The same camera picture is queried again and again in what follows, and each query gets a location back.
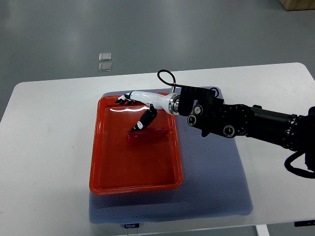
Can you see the lower silver floor plate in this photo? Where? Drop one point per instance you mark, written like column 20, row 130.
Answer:
column 105, row 66

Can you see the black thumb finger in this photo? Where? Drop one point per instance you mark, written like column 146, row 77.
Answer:
column 146, row 119

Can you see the white table leg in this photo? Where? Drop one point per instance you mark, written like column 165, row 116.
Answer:
column 262, row 230

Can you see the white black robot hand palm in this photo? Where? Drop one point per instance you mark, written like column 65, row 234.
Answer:
column 159, row 101

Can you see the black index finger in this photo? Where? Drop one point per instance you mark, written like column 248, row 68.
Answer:
column 123, row 98

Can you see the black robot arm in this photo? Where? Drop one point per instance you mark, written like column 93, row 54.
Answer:
column 207, row 112

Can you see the dark label under table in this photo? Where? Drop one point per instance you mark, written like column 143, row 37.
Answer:
column 304, row 223

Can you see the blue-grey mesh mat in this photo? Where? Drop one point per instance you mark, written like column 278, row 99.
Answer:
column 214, row 185

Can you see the silver floor plate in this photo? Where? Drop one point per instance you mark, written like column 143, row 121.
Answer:
column 105, row 56
column 105, row 66

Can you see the upper silver floor plate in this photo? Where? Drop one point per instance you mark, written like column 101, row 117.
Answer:
column 105, row 56

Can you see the red pepper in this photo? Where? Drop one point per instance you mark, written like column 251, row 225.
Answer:
column 146, row 135

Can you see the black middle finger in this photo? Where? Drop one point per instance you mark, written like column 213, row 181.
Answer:
column 130, row 102

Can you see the black mat label tag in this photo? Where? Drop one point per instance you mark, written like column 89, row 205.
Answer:
column 131, row 226

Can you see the cardboard box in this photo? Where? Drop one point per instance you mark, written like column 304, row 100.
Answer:
column 292, row 5

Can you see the red plastic tray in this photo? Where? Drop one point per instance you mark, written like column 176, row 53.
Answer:
column 119, row 166

